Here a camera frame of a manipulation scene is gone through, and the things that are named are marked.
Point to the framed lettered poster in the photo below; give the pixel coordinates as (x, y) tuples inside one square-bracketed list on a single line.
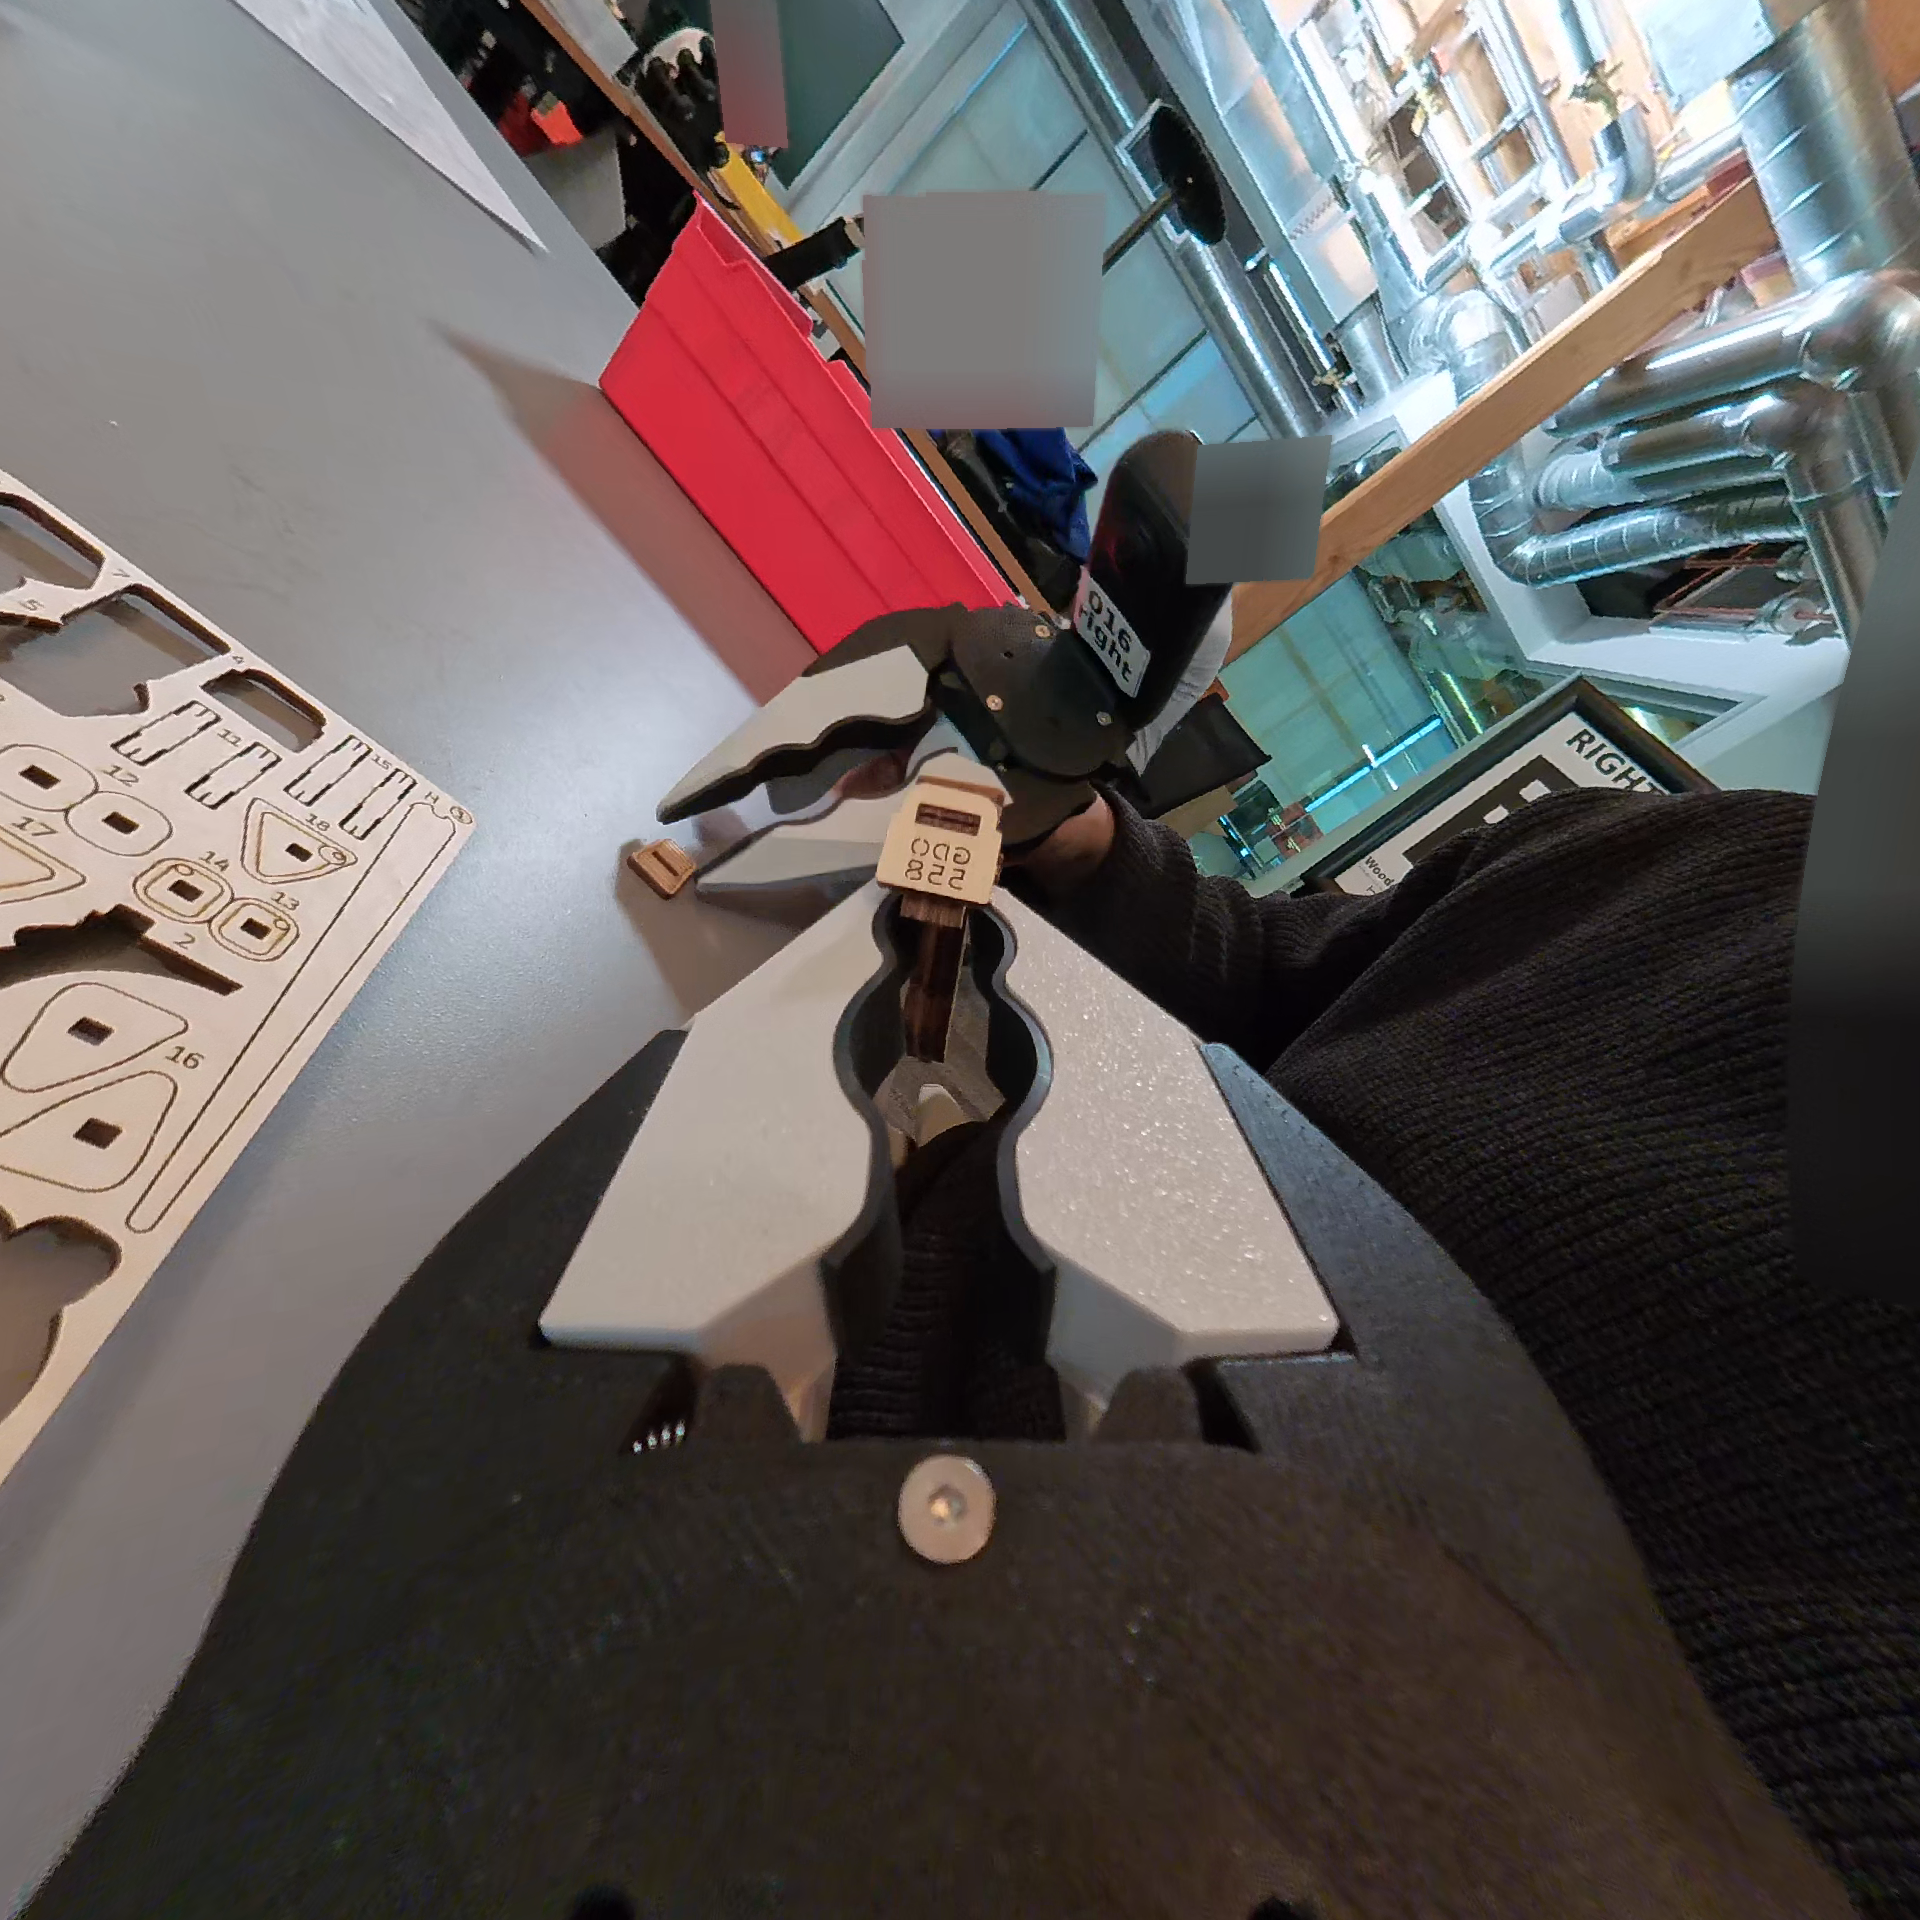
[(1501, 796)]

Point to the white paper sheet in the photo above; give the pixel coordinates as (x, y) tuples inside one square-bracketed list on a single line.
[(406, 106)]

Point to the grey desk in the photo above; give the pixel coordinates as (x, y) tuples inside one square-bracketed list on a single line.
[(375, 452)]

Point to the small engraved wooden piece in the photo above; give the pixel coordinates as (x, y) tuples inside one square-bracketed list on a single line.
[(942, 855)]

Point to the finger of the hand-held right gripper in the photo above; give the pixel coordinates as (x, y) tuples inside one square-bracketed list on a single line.
[(810, 863), (826, 705)]

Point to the black round lamp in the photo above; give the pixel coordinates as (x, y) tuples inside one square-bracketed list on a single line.
[(1195, 172)]

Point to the wooden beam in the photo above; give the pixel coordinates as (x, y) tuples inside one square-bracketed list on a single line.
[(1575, 389)]

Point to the person's right forearm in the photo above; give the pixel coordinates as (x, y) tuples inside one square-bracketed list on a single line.
[(1350, 932)]

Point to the person's right hand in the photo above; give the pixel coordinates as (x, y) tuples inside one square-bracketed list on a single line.
[(1073, 850)]

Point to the silver ventilation ducts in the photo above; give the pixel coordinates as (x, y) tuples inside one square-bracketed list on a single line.
[(1652, 225)]

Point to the small wooden puzzle piece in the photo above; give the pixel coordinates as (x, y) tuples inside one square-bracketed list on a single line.
[(662, 870)]

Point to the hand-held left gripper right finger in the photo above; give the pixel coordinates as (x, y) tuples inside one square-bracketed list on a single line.
[(1171, 1171)]

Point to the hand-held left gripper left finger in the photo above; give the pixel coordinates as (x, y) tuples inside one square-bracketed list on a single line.
[(721, 1171)]

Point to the long wooden table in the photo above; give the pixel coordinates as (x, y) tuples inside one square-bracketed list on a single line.
[(781, 242)]

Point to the red plastic bin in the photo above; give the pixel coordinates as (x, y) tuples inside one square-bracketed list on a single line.
[(764, 436)]

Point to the wooden puzzle sheet with cutouts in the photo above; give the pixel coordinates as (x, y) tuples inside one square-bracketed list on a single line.
[(225, 1103)]

